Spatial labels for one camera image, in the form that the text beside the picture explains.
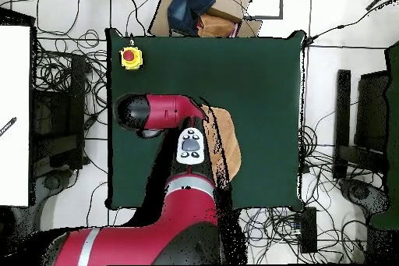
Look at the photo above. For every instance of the peach terry towel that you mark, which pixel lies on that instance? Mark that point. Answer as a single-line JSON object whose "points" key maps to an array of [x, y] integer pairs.
{"points": [[229, 141]]}

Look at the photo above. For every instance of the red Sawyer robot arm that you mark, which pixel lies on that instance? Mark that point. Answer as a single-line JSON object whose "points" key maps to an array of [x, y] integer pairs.
{"points": [[187, 209]]}

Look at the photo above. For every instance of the black flat panel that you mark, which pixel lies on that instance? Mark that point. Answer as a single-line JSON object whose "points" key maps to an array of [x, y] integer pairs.
{"points": [[371, 116]]}

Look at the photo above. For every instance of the dark green table cloth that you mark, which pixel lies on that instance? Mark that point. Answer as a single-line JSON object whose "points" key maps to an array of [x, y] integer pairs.
{"points": [[249, 91]]}

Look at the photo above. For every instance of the yellow emergency stop button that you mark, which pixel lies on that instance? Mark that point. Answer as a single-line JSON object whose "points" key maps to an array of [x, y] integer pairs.
{"points": [[131, 57]]}

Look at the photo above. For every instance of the crumpled orange cloth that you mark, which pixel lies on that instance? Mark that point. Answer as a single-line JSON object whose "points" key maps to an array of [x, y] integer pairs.
{"points": [[215, 27]]}

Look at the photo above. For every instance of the blue jeans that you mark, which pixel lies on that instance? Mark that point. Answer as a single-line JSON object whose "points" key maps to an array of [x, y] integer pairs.
{"points": [[187, 7]]}

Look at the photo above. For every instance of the brown cardboard box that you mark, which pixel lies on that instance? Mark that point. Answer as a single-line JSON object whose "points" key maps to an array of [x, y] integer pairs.
{"points": [[227, 0]]}

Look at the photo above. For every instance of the black upright bar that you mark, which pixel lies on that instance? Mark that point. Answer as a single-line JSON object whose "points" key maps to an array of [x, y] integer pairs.
{"points": [[342, 107]]}

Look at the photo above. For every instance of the white panel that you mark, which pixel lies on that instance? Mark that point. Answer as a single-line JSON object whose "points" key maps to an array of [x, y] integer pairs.
{"points": [[14, 91]]}

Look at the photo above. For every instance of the black striped bar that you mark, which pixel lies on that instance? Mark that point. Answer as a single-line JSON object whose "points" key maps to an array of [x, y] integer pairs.
{"points": [[9, 124]]}

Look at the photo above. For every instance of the green cloth sheet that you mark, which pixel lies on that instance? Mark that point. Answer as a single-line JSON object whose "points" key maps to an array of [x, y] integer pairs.
{"points": [[393, 122]]}

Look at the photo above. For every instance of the black pedestal leg with knob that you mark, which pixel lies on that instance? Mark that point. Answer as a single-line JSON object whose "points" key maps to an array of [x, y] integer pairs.
{"points": [[51, 181], [360, 192]]}

